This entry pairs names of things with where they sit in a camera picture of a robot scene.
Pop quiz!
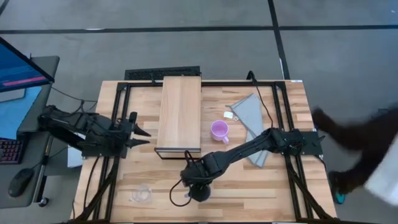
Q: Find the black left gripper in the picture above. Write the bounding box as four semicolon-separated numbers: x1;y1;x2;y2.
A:
119;111;152;151

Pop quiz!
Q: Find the pink plastic mug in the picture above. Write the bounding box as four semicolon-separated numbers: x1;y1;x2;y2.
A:
210;119;231;145

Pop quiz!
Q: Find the wooden shelf with black legs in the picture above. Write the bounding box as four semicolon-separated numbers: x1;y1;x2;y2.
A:
154;75;203;161

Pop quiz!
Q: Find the clear glass cup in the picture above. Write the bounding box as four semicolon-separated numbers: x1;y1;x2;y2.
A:
130;184;154;204

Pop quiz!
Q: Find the black floor grille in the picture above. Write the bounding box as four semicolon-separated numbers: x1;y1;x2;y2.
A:
124;65;201;81

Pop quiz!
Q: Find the white box under table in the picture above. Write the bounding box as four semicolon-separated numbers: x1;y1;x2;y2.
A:
67;145;85;169

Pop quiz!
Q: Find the grey cloth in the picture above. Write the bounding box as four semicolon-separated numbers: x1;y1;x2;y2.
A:
229;93;270;169

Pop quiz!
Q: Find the dark grey desk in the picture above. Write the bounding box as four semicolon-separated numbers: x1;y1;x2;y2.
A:
0;55;61;210

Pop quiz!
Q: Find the black computer mouse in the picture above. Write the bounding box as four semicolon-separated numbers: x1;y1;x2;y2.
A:
7;167;35;198

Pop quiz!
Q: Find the light blue desk mat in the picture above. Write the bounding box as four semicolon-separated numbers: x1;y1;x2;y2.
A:
0;86;43;141

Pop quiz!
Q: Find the black keyboard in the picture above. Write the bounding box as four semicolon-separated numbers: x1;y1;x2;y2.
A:
0;138;25;165

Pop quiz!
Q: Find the computer monitor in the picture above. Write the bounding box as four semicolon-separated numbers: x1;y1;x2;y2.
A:
0;37;56;94

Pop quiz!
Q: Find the person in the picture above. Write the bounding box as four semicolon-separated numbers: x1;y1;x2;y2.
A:
311;105;398;207

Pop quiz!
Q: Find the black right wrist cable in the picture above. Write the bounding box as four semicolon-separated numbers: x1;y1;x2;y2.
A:
169;150;194;208

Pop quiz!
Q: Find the black metal table frame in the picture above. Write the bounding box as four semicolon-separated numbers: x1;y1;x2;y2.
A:
70;80;340;224

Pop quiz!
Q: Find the black desk cable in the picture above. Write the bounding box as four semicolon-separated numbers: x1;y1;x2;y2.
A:
50;86;98;104

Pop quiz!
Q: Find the black table cable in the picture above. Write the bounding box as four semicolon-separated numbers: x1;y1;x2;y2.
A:
246;70;274;129

